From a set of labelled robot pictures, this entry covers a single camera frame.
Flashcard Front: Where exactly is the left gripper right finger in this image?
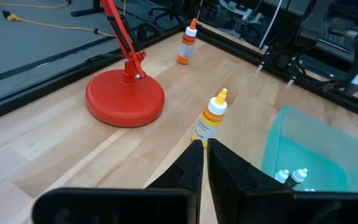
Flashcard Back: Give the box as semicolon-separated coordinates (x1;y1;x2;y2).
206;138;291;224

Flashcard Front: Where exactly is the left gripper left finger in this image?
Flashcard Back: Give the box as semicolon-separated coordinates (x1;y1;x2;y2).
146;139;204;224

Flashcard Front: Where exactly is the small dropper bottle green label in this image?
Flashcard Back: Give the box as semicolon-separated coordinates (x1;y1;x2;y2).
283;167;309;189

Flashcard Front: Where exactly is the large yellow food coloring bottle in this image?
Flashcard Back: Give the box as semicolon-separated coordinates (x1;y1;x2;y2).
191;88;229;149

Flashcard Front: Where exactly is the large orange food coloring bottle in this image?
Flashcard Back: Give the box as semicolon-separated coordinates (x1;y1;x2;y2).
177;17;198;65

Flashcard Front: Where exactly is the translucent teal plastic bin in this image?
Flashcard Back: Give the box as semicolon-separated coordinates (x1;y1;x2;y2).
261;105;358;192

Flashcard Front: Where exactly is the black office chair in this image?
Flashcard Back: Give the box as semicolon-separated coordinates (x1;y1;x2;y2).
147;0;186;26

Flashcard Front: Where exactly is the black floor stand base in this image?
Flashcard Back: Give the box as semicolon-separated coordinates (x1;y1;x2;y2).
70;0;105;18

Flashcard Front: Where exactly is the black clamp bracket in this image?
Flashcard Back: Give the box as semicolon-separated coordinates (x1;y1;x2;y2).
255;45;306;90

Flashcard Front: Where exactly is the white cable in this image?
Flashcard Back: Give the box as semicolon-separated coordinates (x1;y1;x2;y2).
258;0;284;49

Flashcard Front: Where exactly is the black table edge frame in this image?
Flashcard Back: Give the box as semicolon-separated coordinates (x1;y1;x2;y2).
0;23;358;127

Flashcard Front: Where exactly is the yellow extension cord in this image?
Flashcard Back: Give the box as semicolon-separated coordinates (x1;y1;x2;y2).
0;1;117;38

